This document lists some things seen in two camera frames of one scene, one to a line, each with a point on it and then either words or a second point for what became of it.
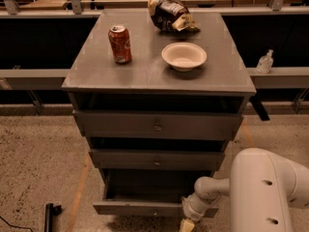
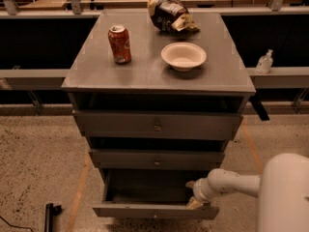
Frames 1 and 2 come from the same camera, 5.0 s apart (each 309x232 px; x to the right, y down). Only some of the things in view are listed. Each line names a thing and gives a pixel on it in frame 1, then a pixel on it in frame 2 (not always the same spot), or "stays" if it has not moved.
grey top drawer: (160, 125) stays
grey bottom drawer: (150, 192) stays
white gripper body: (190, 207) -> (200, 189)
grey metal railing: (35, 80) stays
